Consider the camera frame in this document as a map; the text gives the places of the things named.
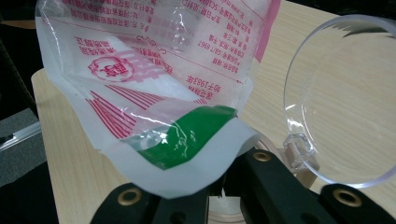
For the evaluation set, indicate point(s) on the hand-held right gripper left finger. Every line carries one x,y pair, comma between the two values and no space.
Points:
215,188

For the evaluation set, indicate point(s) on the pink printed clear plastic bag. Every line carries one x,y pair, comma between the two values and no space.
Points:
140,77

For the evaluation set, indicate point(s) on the clear plastic cup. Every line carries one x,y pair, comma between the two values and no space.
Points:
342,124

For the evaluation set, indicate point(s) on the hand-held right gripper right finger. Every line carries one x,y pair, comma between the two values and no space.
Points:
238,174

